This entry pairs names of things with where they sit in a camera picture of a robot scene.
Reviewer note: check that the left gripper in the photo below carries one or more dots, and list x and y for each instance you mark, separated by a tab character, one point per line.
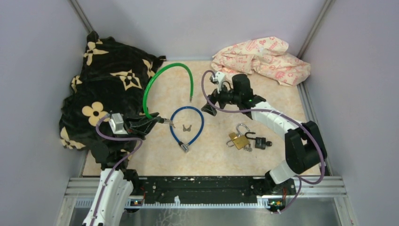
137	125

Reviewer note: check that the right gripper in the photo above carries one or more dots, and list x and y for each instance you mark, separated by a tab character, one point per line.
215	97

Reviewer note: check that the green cable lock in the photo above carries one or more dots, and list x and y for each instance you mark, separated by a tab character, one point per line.
170	86

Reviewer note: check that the blue lock keys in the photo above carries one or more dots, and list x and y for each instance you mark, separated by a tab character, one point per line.
187	129

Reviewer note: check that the blue cable lock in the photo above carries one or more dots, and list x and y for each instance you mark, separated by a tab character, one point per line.
188	115

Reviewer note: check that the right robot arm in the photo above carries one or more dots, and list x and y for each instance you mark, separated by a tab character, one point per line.
304	146

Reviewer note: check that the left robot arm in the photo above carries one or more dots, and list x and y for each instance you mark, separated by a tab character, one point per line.
114	187

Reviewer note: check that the small brass padlock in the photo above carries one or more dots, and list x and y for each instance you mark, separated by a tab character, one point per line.
232	137

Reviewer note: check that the large brass padlock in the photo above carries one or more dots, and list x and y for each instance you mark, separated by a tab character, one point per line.
241	142

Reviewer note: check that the black floral blanket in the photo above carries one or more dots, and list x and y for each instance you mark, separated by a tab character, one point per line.
112	80

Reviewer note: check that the black padlock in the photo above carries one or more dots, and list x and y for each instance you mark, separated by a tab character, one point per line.
259	142

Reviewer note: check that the crumpled printed paper bag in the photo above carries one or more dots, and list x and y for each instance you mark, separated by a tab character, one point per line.
265	56

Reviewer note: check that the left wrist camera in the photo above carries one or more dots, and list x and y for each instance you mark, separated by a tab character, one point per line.
116	123

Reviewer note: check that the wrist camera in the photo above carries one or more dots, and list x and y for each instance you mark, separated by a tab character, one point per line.
218	78
116	123

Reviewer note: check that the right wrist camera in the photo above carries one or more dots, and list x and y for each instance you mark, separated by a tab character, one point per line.
218	78

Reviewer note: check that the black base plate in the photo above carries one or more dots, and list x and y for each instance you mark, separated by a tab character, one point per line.
207	189

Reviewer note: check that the aluminium frame rail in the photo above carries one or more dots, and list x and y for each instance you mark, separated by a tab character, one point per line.
329	187

